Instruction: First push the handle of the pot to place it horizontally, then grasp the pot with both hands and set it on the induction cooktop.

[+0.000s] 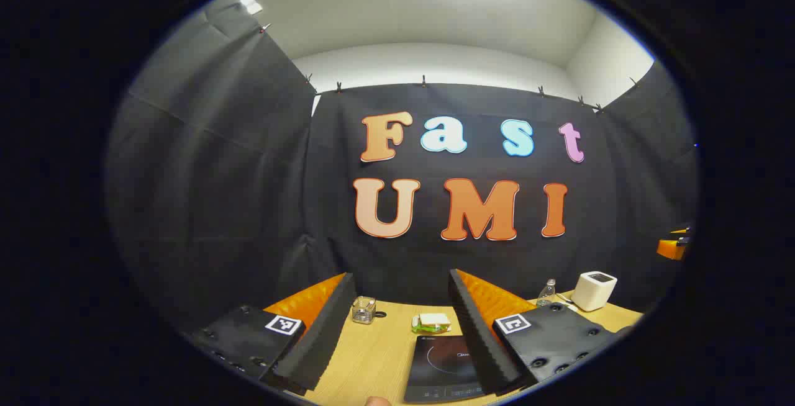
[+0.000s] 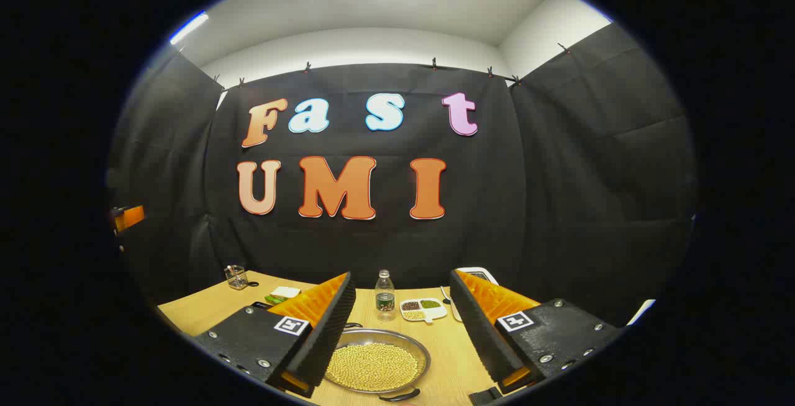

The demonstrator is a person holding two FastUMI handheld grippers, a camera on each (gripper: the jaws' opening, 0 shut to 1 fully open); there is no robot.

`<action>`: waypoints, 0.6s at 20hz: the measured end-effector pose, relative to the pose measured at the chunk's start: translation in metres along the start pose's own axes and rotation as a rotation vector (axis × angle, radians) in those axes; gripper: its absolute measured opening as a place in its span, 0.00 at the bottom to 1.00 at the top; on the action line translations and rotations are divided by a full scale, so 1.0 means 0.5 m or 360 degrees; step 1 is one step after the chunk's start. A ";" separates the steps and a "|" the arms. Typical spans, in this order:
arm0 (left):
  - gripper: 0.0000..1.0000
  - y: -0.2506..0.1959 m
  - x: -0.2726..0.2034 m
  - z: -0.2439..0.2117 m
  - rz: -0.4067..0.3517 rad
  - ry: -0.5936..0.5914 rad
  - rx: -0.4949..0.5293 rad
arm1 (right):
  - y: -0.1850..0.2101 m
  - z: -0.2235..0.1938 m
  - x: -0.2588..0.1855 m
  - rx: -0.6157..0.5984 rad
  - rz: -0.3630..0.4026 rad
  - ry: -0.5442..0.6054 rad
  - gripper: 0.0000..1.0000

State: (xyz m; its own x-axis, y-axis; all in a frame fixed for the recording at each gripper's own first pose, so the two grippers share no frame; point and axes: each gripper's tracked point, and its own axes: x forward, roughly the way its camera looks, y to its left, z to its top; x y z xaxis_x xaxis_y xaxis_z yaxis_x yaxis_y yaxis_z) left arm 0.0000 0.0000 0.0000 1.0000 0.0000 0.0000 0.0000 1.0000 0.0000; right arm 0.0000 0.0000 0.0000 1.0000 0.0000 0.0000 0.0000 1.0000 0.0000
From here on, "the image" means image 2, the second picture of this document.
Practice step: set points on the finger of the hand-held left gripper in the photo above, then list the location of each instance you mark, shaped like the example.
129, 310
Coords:
129, 216

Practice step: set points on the pile of yellow soybeans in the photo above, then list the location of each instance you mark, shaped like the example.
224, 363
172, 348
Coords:
372, 365

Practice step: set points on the sandwich with lettuce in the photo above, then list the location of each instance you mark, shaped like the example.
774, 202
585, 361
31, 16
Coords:
286, 292

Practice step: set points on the white spoon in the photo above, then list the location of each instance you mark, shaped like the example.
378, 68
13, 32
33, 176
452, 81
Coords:
454, 313

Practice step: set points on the black induction cooktop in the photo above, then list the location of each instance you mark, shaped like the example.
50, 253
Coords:
261, 305

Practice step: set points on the black backdrop cloth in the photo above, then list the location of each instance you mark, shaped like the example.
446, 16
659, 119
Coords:
372, 244

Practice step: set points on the row of black cloth clips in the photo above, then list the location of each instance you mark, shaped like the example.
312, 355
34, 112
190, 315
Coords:
433, 63

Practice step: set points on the clear plastic water bottle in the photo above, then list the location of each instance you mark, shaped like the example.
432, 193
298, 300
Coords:
385, 300

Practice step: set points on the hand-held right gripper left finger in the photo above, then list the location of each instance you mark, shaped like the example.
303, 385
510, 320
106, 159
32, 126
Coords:
329, 331

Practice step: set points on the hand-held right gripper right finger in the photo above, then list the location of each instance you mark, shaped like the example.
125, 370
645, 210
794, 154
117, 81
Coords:
478, 331

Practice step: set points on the narrow ceiling light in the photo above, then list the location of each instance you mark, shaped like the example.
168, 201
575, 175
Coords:
189, 27

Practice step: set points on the white toaster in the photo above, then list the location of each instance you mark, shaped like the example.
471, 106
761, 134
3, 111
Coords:
490, 277

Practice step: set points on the white divided bean dish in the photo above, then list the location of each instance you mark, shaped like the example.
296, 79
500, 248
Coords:
428, 310

